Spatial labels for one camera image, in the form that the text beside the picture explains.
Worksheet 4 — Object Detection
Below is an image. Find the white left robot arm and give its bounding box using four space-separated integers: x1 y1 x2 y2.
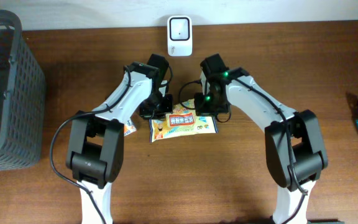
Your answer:
66 54 173 223

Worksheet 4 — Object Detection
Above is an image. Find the yellow chips bag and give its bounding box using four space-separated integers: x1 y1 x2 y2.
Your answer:
149 99 218 142

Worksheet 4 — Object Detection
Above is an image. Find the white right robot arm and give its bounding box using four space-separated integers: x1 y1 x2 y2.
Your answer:
195 54 328 223

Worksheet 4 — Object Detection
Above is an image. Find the small orange juice carton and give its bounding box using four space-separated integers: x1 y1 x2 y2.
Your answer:
124 119 137 136

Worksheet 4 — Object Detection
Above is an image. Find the grey plastic basket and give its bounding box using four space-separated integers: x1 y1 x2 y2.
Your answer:
0 10 46 171

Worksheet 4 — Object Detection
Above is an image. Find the white barcode scanner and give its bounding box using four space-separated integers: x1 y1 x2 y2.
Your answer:
167 16 193 57

